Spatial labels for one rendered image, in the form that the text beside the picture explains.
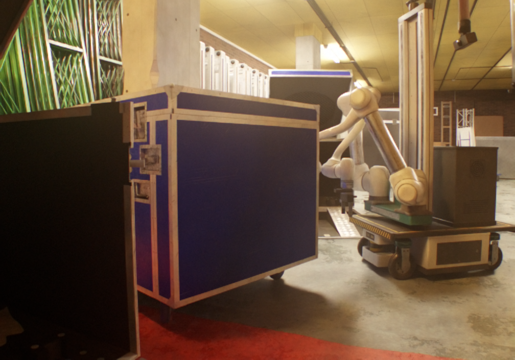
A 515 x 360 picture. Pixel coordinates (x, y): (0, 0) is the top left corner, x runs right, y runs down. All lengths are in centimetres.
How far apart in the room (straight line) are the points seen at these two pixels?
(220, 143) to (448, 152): 158
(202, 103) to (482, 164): 188
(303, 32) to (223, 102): 615
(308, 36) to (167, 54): 489
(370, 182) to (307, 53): 507
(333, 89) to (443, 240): 264
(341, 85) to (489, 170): 236
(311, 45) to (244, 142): 600
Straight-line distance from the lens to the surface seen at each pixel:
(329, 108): 503
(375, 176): 291
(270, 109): 199
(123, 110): 123
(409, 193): 227
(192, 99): 165
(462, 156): 272
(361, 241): 298
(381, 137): 235
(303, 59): 772
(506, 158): 1255
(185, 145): 162
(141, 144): 178
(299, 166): 217
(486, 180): 285
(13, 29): 177
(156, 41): 314
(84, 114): 136
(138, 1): 333
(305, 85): 464
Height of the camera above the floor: 82
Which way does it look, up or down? 3 degrees down
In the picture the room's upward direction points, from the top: straight up
